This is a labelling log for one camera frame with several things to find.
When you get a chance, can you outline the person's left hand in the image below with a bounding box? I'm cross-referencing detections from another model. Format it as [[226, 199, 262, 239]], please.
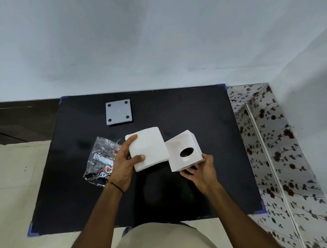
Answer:
[[108, 135, 146, 192]]

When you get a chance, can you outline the person's right hand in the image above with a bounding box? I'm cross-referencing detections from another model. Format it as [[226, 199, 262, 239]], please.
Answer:
[[180, 153, 222, 195]]

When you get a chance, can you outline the white solid foam block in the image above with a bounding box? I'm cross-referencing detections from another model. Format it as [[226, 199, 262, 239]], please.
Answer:
[[125, 126, 170, 172]]

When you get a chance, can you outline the white foam block with hole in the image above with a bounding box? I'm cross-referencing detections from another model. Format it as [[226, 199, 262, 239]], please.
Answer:
[[165, 130, 206, 173]]

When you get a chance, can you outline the person's right forearm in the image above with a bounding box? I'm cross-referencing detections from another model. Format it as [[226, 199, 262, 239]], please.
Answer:
[[202, 184, 283, 248]]

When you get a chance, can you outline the person's left forearm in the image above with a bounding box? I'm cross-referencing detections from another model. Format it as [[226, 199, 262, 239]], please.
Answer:
[[72, 181, 126, 248]]

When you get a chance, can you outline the black wrist band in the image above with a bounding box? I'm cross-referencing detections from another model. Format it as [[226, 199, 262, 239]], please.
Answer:
[[108, 181, 124, 194]]

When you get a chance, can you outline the clear plastic bag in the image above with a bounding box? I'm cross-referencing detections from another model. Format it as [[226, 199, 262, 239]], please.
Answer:
[[83, 136, 122, 188]]

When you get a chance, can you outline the grey square plate with holes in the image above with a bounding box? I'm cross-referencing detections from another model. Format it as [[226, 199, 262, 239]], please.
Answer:
[[106, 99, 133, 126]]

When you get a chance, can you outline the beige clothing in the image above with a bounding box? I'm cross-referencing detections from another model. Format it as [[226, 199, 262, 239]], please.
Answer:
[[116, 222, 217, 248]]

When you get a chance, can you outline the floral patterned panel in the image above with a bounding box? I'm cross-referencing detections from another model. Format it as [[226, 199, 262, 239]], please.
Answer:
[[226, 82, 327, 248]]

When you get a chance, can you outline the dark brown wooden furniture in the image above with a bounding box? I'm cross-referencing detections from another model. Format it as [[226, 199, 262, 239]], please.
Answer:
[[0, 98, 62, 145]]

